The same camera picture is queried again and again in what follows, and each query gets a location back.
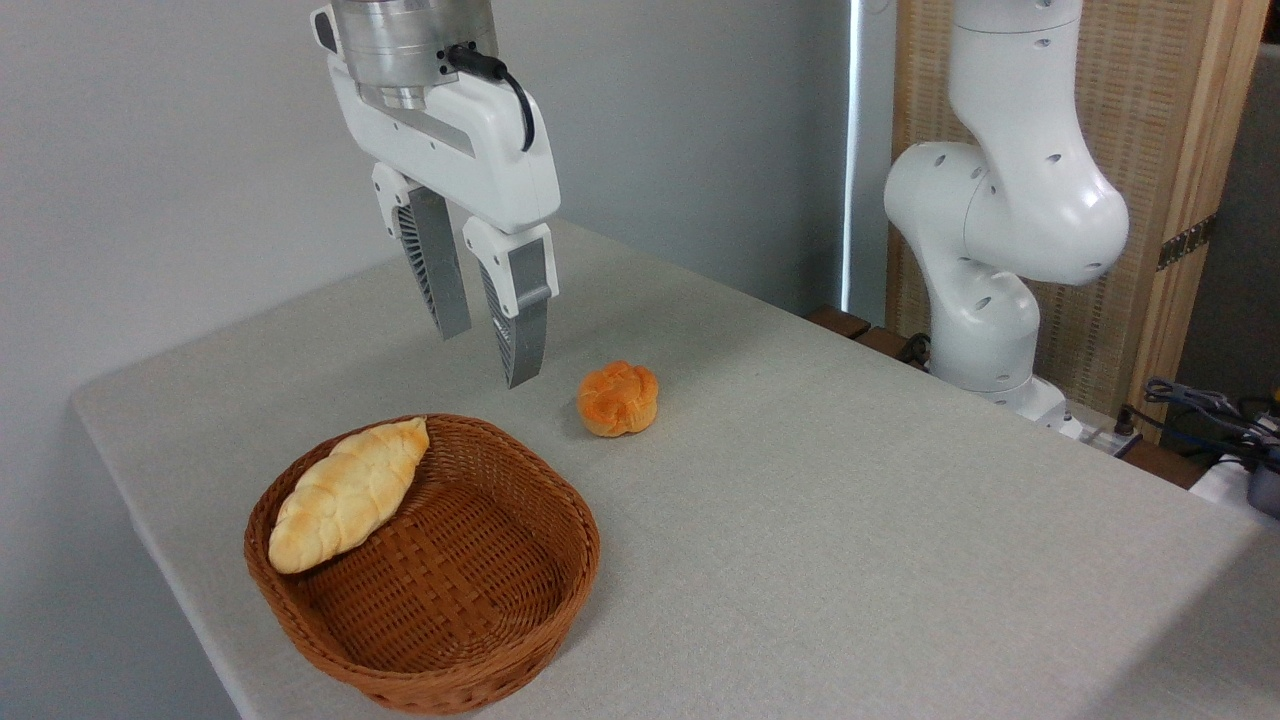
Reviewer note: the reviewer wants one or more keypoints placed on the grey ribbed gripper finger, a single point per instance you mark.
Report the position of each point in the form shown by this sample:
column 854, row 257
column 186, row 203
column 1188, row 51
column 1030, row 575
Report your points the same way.
column 440, row 265
column 528, row 310

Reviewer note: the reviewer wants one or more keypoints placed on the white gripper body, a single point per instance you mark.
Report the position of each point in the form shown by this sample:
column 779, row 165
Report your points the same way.
column 485, row 150

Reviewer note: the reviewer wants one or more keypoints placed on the round orange bread roll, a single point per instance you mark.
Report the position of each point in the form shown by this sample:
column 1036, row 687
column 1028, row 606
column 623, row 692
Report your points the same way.
column 618, row 400

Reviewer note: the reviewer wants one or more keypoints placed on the long braided pale bread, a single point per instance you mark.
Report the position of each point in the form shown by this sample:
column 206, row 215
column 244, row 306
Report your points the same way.
column 345, row 495

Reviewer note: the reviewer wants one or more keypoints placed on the brown wicker basket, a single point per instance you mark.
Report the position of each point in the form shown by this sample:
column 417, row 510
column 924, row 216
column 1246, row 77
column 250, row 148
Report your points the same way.
column 470, row 640

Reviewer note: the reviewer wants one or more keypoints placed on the grey tablecloth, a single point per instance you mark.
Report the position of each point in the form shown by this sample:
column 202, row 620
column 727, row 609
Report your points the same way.
column 800, row 520

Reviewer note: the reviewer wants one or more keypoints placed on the white power strip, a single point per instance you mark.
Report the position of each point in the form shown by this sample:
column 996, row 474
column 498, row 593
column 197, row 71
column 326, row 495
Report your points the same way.
column 1105, row 435

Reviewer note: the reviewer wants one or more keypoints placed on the woven wooden folding screen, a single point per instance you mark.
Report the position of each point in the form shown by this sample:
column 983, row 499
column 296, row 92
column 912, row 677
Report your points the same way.
column 1130, row 100

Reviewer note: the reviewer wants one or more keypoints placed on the metal screen hinge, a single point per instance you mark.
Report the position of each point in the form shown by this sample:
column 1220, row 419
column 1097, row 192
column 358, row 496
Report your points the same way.
column 1188, row 242

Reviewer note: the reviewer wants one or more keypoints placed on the dark grey partition panel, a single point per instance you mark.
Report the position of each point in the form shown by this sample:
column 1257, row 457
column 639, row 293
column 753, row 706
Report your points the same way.
column 1240, row 250

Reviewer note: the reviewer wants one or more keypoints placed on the dark grey box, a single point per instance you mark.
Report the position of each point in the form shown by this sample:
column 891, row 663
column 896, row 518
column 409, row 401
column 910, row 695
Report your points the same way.
column 1265, row 490

